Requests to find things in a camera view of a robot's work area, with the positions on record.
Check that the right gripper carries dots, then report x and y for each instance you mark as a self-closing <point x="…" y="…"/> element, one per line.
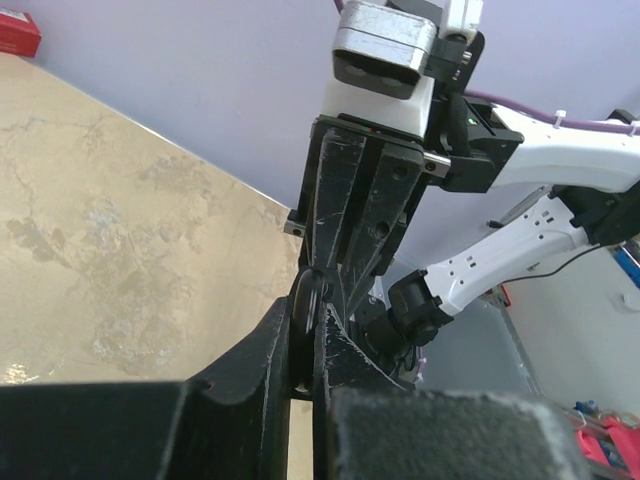
<point x="360" y="189"/>

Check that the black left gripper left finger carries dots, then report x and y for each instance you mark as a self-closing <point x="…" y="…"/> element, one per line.
<point x="229" y="421"/>

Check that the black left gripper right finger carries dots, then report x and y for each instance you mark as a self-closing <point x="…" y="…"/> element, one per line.
<point x="366" y="426"/>

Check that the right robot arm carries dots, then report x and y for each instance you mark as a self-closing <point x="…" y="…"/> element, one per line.
<point x="590" y="178"/>

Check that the red box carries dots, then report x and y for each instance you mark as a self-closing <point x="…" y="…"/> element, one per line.
<point x="19" y="35"/>

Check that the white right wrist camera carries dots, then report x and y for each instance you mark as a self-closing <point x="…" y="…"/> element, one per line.
<point x="386" y="62"/>

